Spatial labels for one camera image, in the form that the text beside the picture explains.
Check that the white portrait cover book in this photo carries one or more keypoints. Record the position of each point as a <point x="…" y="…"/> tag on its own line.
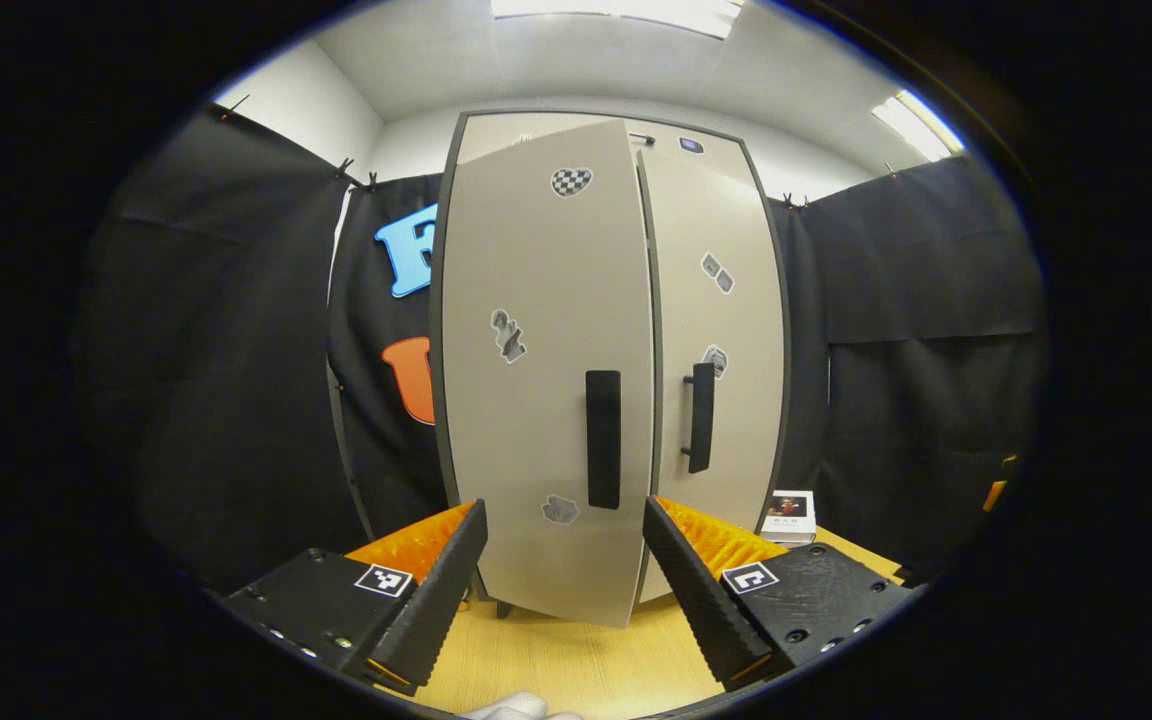
<point x="789" y="525"/>

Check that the black backdrop cloth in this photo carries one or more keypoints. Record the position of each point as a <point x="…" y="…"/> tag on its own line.
<point x="916" y="400"/>

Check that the small ceiling light panel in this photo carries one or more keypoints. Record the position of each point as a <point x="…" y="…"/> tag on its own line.
<point x="921" y="125"/>

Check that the white rounded object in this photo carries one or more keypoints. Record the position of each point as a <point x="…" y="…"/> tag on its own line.
<point x="521" y="708"/>

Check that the white cabinet door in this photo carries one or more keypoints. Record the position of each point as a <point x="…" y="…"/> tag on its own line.
<point x="536" y="430"/>
<point x="736" y="330"/>

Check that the white shoe cabinet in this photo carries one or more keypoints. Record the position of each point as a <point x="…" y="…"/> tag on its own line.
<point x="668" y="140"/>

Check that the long ceiling light panel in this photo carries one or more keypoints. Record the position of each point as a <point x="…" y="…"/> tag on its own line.
<point x="626" y="15"/>

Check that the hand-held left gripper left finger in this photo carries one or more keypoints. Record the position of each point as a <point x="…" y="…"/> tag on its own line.
<point x="431" y="600"/>

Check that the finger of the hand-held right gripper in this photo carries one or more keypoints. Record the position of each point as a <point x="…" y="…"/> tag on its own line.
<point x="994" y="493"/>

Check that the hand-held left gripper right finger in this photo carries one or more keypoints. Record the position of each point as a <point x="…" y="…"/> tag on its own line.
<point x="696" y="600"/>

